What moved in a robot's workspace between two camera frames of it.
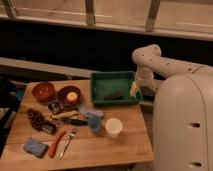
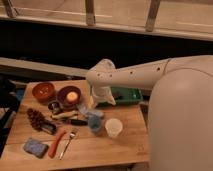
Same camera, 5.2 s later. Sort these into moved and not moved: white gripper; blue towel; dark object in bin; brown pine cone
Moved: white gripper
Not moved: dark object in bin; brown pine cone; blue towel
